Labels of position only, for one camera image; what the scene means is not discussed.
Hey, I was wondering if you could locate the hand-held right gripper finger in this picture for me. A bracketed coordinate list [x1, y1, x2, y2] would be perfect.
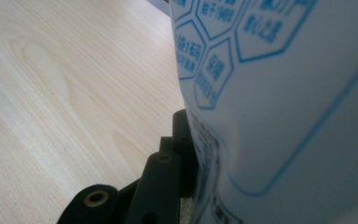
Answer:
[158, 108, 200, 199]

